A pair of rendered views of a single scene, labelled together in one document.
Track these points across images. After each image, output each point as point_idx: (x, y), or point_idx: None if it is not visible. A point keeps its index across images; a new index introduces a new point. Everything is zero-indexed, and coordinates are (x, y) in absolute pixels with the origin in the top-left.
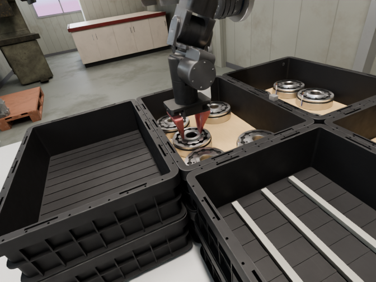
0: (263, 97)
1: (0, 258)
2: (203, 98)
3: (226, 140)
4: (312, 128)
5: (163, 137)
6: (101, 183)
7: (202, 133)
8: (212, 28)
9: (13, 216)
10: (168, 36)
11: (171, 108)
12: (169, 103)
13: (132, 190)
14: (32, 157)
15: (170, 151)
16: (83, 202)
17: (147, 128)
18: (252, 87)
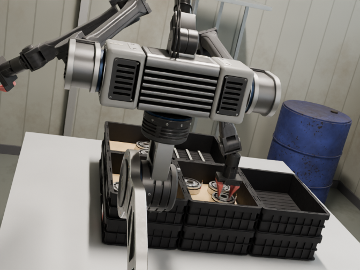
0: (180, 173)
1: (324, 240)
2: (219, 173)
3: (201, 198)
4: (179, 158)
5: (242, 178)
6: (273, 207)
7: (216, 196)
8: (219, 139)
9: (297, 186)
10: (241, 147)
11: (238, 174)
12: (238, 178)
13: (253, 169)
14: (314, 207)
15: (239, 172)
16: (279, 204)
17: (249, 184)
18: (179, 181)
